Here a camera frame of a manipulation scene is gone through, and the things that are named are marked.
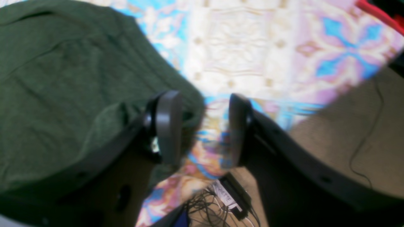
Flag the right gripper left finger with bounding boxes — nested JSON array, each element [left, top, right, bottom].
[[1, 90, 183, 227]]

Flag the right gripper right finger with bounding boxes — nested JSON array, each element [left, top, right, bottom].
[[229, 94, 403, 227]]

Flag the dark green long-sleeve shirt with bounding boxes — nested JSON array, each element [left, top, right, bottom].
[[0, 0, 205, 192]]

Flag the white power strip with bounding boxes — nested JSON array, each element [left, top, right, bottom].
[[211, 172, 252, 221]]

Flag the colourful patterned tablecloth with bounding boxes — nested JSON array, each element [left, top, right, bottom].
[[89, 0, 403, 227]]

